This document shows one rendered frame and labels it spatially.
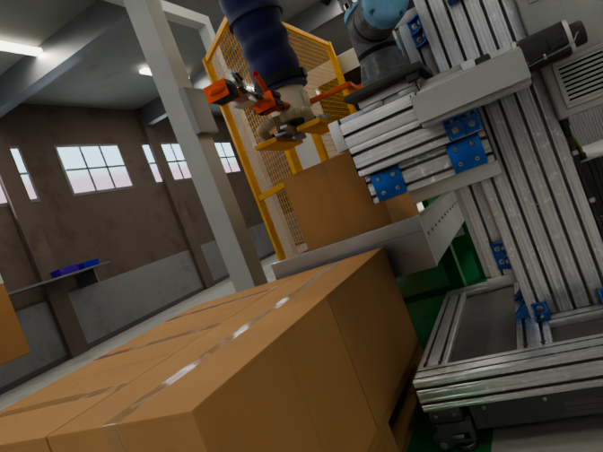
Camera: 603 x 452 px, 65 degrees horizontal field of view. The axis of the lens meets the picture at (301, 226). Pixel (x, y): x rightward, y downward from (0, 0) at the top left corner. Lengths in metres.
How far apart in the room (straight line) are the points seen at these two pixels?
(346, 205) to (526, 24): 0.95
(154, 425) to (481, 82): 0.99
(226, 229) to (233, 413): 2.22
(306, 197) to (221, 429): 1.35
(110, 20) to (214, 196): 3.76
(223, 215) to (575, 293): 2.09
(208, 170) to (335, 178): 1.24
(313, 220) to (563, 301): 1.02
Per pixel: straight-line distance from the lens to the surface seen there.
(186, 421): 0.86
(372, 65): 1.40
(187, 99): 3.12
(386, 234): 1.91
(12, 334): 2.59
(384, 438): 1.46
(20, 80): 7.55
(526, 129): 1.55
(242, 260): 3.04
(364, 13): 1.32
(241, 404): 0.94
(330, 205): 2.03
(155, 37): 3.33
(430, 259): 1.89
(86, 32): 6.68
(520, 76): 1.22
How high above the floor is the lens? 0.78
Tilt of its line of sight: 1 degrees down
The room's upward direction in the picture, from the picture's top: 21 degrees counter-clockwise
